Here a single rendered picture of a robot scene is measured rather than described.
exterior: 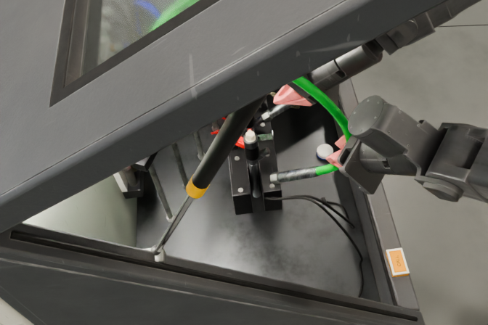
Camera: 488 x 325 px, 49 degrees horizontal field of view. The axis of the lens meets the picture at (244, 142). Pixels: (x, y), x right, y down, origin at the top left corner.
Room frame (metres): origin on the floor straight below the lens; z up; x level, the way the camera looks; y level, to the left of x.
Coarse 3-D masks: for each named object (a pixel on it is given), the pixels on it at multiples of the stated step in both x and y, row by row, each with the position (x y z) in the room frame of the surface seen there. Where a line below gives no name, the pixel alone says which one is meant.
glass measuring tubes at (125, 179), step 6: (126, 168) 0.62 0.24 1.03; (132, 168) 0.65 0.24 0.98; (114, 174) 0.61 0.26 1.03; (120, 174) 0.61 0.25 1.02; (126, 174) 0.62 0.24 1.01; (132, 174) 0.62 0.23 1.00; (138, 174) 0.65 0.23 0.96; (120, 180) 0.61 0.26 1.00; (126, 180) 0.63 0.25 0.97; (132, 180) 0.62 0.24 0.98; (138, 180) 0.63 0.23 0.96; (120, 186) 0.61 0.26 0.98; (126, 186) 0.61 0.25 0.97; (132, 186) 0.62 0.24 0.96; (138, 186) 0.61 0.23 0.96; (126, 192) 0.61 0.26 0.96; (132, 192) 0.61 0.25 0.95; (138, 192) 0.61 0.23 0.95; (126, 198) 0.61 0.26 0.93
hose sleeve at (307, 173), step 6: (306, 168) 0.48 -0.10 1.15; (312, 168) 0.48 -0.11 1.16; (282, 174) 0.49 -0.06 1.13; (288, 174) 0.49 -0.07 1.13; (294, 174) 0.48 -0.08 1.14; (300, 174) 0.48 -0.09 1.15; (306, 174) 0.47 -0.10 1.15; (312, 174) 0.47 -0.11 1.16; (282, 180) 0.49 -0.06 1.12; (288, 180) 0.48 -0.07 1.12; (294, 180) 0.48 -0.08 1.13
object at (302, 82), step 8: (296, 80) 0.48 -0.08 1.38; (304, 80) 0.48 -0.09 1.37; (304, 88) 0.48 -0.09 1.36; (312, 88) 0.48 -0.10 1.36; (320, 96) 0.47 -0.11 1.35; (328, 104) 0.46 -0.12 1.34; (336, 112) 0.46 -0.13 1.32; (336, 120) 0.46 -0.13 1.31; (344, 120) 0.46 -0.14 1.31; (344, 128) 0.45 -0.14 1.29; (320, 168) 0.47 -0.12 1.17; (328, 168) 0.46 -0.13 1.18; (336, 168) 0.45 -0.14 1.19
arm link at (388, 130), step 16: (352, 112) 0.42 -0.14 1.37; (368, 112) 0.40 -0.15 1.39; (384, 112) 0.38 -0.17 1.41; (400, 112) 0.38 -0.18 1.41; (352, 128) 0.39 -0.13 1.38; (368, 128) 0.37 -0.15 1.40; (384, 128) 0.36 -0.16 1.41; (400, 128) 0.36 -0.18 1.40; (416, 128) 0.37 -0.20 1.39; (432, 128) 0.37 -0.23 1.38; (368, 144) 0.37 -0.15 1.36; (384, 144) 0.36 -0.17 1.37; (400, 144) 0.35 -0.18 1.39; (416, 144) 0.35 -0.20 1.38; (432, 144) 0.36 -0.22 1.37; (416, 160) 0.34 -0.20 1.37; (416, 176) 0.33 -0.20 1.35; (432, 192) 0.30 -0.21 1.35; (448, 192) 0.29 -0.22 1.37
